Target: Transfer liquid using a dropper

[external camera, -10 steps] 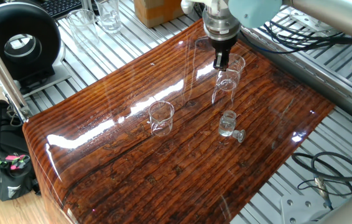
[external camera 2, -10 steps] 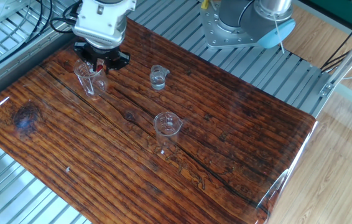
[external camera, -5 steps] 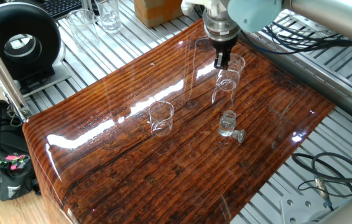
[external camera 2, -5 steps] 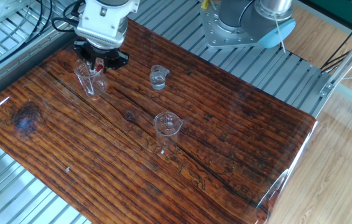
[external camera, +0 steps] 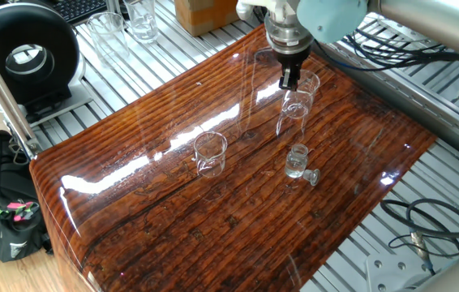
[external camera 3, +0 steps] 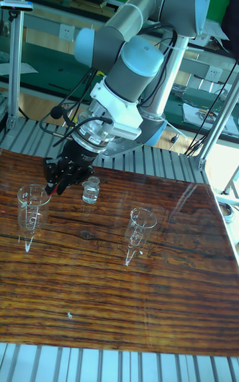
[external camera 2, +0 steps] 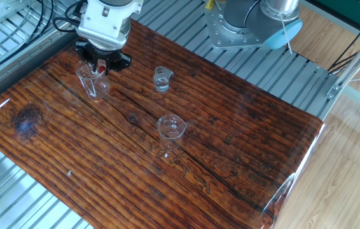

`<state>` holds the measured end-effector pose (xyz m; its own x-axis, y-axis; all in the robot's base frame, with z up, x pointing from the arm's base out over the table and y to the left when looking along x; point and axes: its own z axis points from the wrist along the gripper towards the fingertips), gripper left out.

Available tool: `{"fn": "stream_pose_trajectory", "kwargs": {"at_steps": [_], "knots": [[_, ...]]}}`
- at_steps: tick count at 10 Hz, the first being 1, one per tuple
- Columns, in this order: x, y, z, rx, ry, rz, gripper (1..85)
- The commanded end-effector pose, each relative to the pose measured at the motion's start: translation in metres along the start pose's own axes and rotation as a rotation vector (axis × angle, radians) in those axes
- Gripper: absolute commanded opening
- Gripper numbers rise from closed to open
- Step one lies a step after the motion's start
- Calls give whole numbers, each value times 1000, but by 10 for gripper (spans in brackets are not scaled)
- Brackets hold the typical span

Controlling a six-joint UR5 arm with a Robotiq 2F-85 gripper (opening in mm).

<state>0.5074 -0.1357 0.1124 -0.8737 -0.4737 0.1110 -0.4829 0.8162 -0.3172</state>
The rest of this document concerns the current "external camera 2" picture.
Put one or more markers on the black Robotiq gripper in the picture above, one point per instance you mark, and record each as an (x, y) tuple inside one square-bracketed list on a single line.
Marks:
[(105, 55)]

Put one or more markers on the silver wrist coupling flange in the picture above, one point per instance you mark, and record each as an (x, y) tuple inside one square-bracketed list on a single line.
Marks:
[(107, 43)]

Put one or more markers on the tall clear glass beaker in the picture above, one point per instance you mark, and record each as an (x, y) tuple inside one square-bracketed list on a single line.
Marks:
[(99, 89)]

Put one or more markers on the small glass reagent bottle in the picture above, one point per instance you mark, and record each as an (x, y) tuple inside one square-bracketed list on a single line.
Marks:
[(161, 84)]

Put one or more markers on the clear glass bottle stopper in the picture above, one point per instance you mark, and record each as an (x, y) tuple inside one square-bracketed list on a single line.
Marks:
[(170, 73)]

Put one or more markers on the small clear glass beaker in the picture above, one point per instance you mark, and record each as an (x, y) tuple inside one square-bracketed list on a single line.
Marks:
[(170, 133)]

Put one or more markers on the glossy wood-pattern mat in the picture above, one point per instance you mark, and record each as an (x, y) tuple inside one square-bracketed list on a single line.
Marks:
[(135, 159)]

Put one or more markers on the small yellow tag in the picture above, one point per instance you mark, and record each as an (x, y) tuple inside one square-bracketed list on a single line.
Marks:
[(209, 4)]

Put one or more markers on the tiny white scrap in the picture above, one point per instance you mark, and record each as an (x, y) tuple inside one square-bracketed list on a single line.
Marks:
[(69, 173)]

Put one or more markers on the white zip tie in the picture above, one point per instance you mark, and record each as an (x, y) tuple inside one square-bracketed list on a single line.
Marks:
[(286, 35)]

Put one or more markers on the grey metal table rail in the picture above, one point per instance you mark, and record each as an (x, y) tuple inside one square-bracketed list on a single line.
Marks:
[(8, 74)]

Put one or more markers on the aluminium frame post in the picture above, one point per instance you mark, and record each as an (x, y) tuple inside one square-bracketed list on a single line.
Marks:
[(355, 60)]

